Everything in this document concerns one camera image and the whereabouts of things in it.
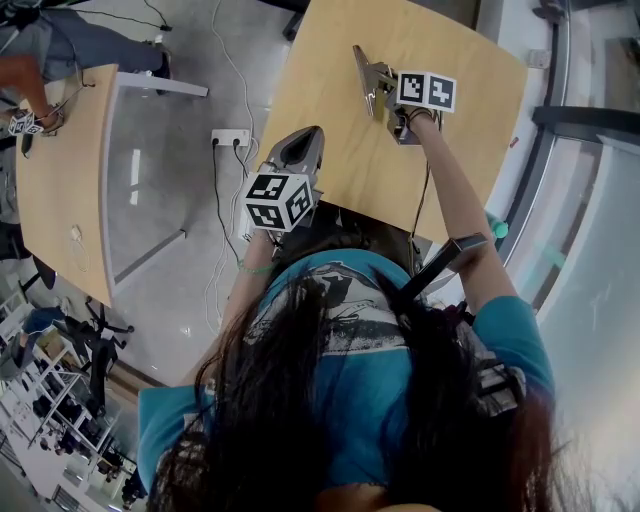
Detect person's left forearm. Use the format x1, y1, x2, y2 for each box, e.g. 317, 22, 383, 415
218, 227, 285, 351

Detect green bracelet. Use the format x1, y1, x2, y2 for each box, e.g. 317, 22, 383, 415
237, 259, 276, 276

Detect person's right forearm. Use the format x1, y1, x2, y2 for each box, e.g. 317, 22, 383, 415
410, 113, 496, 251

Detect dark window frame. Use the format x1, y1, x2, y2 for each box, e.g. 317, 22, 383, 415
499, 0, 640, 281

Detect black rectangular rig box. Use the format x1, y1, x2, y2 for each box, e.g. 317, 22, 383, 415
403, 232, 490, 302

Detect striped shoulder strap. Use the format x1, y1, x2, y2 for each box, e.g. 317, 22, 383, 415
469, 349, 530, 417

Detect light wooden table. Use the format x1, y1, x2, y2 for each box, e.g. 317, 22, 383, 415
14, 63, 210, 310

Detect white charger with cable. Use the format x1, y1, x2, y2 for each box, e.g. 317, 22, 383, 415
68, 224, 92, 275

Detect mint green bottle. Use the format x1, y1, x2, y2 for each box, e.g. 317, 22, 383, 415
483, 210, 511, 240

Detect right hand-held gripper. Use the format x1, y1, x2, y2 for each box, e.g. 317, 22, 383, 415
374, 71, 457, 146

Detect black high-back office chair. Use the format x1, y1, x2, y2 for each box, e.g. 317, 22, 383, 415
281, 0, 307, 42

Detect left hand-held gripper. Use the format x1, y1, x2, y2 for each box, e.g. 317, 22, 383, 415
243, 125, 326, 236

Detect white storage shelving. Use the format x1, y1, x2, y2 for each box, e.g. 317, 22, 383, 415
0, 344, 139, 512

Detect person's teal printed shirt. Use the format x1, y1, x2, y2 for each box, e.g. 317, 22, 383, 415
137, 248, 556, 496

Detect black power cable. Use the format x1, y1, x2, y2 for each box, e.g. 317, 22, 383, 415
230, 137, 254, 176
212, 137, 242, 269

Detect white power strip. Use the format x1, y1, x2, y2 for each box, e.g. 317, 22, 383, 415
210, 128, 253, 149

